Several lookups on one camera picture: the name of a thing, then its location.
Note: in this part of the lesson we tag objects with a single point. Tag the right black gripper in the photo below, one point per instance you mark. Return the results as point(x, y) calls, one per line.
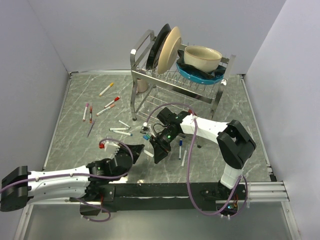
point(161, 150)

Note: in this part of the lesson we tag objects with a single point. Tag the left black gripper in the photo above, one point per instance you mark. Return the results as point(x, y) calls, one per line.
point(134, 150)

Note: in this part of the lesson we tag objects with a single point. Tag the teal cap marker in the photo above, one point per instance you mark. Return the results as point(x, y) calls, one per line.
point(148, 153)

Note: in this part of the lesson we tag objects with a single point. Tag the dark blue cap marker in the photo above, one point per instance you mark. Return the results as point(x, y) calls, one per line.
point(180, 149)

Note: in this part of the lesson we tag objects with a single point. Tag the grey cap marker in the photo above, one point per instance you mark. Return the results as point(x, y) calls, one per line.
point(184, 158)

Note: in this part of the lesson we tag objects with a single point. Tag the orange cap marker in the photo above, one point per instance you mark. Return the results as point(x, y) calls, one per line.
point(105, 110)

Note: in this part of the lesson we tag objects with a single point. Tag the red cap marker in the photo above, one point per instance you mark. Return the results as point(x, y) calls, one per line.
point(112, 102)

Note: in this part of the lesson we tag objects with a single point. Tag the dark red marker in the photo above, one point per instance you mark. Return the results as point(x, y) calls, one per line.
point(91, 113)

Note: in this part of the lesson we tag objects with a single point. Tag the pink cap marker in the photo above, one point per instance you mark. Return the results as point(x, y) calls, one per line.
point(85, 112)

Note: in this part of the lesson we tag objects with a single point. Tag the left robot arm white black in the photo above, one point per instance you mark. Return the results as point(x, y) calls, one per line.
point(22, 187)

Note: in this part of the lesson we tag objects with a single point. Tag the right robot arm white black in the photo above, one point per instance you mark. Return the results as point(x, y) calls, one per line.
point(235, 143)

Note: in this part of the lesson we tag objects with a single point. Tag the pink cup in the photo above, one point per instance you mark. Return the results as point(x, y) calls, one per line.
point(142, 86)

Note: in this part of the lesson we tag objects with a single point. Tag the stainless steel dish rack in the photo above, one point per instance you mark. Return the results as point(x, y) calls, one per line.
point(172, 81)

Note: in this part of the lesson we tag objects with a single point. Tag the blue dotted dish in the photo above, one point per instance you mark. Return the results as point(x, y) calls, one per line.
point(198, 80)

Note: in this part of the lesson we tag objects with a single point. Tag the yellow cap marker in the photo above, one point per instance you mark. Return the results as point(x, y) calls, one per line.
point(106, 89)

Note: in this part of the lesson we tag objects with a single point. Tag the black base beam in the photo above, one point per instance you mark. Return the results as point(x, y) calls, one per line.
point(114, 197)

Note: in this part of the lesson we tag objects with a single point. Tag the beige plate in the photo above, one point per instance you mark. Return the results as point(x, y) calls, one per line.
point(169, 51)

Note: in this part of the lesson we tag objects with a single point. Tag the cream ceramic bowl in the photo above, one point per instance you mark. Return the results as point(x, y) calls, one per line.
point(203, 58)

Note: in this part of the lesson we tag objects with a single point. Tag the black plate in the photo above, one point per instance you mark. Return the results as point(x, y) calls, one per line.
point(154, 54)

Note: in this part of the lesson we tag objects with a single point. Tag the aluminium rail frame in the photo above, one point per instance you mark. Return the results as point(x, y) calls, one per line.
point(267, 192)

